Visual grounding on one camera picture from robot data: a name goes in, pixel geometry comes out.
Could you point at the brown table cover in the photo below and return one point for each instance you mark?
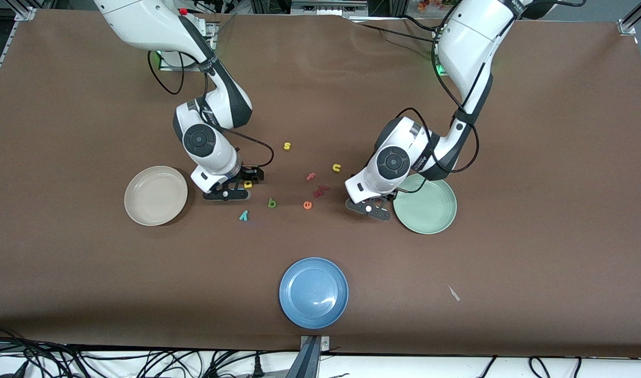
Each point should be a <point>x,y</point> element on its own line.
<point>509,262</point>

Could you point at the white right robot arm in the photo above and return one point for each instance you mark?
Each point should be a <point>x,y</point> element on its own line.
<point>142,21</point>

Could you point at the pale green plate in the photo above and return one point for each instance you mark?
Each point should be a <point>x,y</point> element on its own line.
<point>431,210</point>

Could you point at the grey metal box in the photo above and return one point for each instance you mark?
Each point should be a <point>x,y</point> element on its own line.
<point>326,8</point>

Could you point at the teal foam letter y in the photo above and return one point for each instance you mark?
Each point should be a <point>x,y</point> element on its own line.
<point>244,215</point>

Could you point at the aluminium frame profile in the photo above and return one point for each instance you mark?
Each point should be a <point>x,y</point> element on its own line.
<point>628,23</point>
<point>25,14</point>

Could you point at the beige brown plate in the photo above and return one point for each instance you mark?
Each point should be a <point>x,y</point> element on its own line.
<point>156,196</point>

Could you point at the white paper scrap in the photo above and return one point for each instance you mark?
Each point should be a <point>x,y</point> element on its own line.
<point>453,293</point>

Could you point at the orange artificial flowers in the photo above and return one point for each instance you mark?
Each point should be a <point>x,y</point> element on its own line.
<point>433,4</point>

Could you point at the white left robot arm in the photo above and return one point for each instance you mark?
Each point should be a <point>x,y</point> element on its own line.
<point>473,42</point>

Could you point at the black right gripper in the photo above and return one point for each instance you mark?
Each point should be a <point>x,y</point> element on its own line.
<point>248,175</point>

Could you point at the black power plug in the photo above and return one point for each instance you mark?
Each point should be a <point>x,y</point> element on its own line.
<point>257,367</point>

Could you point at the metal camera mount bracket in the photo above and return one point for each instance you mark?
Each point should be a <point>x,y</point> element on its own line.
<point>311,359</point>

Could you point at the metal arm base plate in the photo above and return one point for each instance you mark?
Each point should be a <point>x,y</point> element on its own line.
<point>168,67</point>

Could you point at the blue plate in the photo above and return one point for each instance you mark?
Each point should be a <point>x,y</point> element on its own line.
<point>313,293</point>

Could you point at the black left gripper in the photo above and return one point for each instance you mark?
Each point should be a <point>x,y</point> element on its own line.
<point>389,197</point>

